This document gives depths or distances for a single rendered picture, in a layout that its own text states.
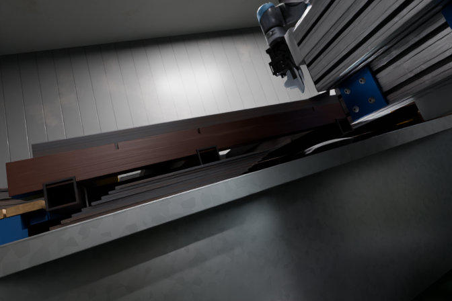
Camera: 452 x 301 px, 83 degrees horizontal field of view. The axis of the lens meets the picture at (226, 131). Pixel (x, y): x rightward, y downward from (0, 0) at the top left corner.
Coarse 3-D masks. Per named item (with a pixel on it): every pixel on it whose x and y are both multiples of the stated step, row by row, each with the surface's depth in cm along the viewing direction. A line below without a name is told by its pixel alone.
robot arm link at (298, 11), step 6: (282, 6) 92; (288, 6) 88; (300, 6) 87; (306, 6) 90; (282, 12) 92; (288, 12) 91; (294, 12) 90; (300, 12) 91; (288, 18) 93; (294, 18) 93
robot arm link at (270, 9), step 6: (264, 6) 94; (270, 6) 94; (276, 6) 94; (258, 12) 96; (264, 12) 94; (270, 12) 93; (276, 12) 92; (258, 18) 97; (264, 18) 94; (270, 18) 93; (276, 18) 93; (282, 18) 93; (264, 24) 94; (270, 24) 92; (276, 24) 92; (282, 24) 94; (264, 30) 94
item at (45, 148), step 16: (336, 96) 87; (240, 112) 71; (256, 112) 73; (272, 112) 75; (128, 128) 59; (144, 128) 60; (160, 128) 61; (176, 128) 63; (192, 128) 64; (32, 144) 51; (48, 144) 52; (64, 144) 53; (80, 144) 54; (96, 144) 55; (256, 144) 105; (272, 144) 120
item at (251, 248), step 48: (432, 144) 83; (288, 192) 58; (336, 192) 63; (384, 192) 69; (432, 192) 76; (144, 240) 45; (192, 240) 48; (240, 240) 51; (288, 240) 54; (336, 240) 58; (384, 240) 63; (432, 240) 69; (0, 288) 36; (48, 288) 38; (96, 288) 40; (144, 288) 42; (192, 288) 45; (240, 288) 48; (288, 288) 51; (336, 288) 55; (384, 288) 59
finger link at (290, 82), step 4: (288, 72) 90; (296, 72) 88; (288, 76) 90; (288, 80) 90; (292, 80) 89; (296, 80) 87; (300, 80) 88; (284, 84) 91; (288, 84) 90; (292, 84) 89; (296, 84) 88; (300, 84) 87; (300, 88) 88
